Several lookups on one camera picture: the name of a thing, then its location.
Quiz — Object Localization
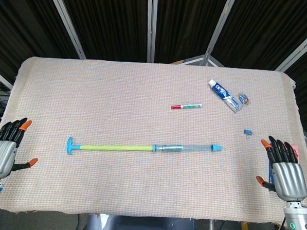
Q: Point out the woven beige tablecloth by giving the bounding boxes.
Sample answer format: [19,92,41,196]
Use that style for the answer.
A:
[0,55,307,228]

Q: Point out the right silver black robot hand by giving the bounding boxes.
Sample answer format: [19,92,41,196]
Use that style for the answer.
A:
[254,135,307,203]

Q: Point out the blue white toothpaste tube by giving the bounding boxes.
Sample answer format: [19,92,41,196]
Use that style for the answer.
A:
[206,79,245,115]

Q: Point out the small orange blue packet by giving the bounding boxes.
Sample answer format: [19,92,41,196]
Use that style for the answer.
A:
[237,92,251,105]

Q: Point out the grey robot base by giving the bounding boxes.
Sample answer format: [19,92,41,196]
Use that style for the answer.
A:
[85,213,197,230]

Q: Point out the long water squirt tube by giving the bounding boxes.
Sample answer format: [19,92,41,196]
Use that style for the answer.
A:
[66,137,156,161]

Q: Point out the white partition frame post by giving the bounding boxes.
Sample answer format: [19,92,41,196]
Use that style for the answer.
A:
[275,22,307,75]
[202,0,238,68]
[143,0,159,63]
[0,67,15,91]
[42,0,89,60]

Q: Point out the small pink object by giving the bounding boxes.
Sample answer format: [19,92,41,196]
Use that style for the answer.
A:
[288,143,300,160]

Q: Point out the green and clear water squirter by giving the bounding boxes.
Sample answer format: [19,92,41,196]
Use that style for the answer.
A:
[152,140,224,157]

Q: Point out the red capped white marker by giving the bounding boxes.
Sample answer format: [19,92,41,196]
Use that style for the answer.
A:
[171,101,203,112]

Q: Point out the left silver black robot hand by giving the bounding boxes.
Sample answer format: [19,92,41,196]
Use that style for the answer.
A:
[0,116,41,181]

